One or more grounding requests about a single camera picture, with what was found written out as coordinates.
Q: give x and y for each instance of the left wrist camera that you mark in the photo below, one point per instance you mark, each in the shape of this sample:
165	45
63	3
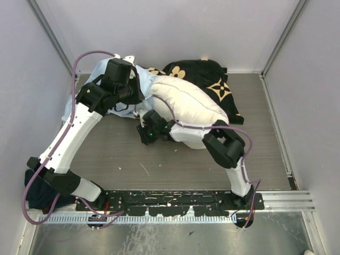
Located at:
130	58

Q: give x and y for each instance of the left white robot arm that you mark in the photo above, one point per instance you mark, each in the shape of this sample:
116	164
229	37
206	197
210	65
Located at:
53	165

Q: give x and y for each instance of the dark navy cloth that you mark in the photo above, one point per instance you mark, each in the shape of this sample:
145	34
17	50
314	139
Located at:
41	196

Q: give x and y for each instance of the light blue pillowcase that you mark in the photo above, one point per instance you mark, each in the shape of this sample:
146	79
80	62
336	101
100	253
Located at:
98	100

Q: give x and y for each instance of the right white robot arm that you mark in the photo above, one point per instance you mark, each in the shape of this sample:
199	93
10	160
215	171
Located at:
224	145

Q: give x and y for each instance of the black floral patterned cloth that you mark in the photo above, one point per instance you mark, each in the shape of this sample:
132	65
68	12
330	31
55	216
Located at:
210	77

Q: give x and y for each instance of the aluminium frame post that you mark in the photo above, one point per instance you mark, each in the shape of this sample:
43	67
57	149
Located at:
41	18
297	12

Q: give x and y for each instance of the white slotted cable duct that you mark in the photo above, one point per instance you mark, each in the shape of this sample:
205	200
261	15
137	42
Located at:
92	219

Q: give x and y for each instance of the right aluminium frame post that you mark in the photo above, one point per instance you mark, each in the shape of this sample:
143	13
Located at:
297	12

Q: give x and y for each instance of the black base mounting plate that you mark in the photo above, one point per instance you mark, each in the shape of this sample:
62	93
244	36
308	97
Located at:
173	203

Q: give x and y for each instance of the left aluminium frame post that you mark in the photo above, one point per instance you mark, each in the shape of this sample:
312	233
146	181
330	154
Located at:
41	18

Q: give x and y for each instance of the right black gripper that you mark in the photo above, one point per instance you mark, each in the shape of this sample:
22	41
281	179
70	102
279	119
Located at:
145	138

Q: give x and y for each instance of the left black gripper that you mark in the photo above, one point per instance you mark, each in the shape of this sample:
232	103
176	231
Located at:
139	96

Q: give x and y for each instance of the white pillow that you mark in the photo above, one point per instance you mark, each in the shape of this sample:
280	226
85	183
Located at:
174	98

